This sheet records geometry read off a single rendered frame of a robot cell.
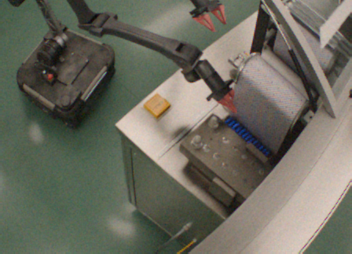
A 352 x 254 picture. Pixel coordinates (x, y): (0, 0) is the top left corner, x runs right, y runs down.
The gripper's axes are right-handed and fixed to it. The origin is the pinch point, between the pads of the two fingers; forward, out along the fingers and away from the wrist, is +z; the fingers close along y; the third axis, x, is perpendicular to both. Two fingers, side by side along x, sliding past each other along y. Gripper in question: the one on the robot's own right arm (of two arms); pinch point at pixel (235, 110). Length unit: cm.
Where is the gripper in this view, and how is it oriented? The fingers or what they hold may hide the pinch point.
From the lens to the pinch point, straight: 174.0
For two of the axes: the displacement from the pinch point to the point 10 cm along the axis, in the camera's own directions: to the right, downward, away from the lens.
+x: 4.0, -1.2, -9.1
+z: 6.1, 7.8, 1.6
